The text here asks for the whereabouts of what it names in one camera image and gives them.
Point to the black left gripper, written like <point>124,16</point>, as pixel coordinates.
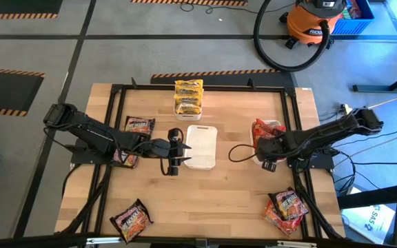
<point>164,149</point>

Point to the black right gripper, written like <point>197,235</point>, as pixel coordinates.
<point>272,149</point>

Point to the white plastic bin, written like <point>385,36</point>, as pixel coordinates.
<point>200,148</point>
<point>188,118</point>
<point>255,155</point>

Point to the black Fire Noodle pack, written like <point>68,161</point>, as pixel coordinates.
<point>289,203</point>
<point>140,125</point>
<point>131,220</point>
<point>126,161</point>

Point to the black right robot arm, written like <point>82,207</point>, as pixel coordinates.
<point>322,132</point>

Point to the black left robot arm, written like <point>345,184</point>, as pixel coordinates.
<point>95,132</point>

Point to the black hazard-striped floor mat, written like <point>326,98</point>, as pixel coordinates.
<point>9,91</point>
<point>184,2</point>
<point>19,7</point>
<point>226,80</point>

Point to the black metal bar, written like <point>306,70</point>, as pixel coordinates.
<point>377,197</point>

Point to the black desk leg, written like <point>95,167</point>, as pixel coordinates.
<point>371,89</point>

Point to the orange shop vacuum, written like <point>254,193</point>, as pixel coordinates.
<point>305,25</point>

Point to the blue plastic crate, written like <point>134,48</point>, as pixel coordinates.
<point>353,27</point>

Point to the black aluminium table frame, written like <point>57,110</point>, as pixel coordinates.
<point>150,87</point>

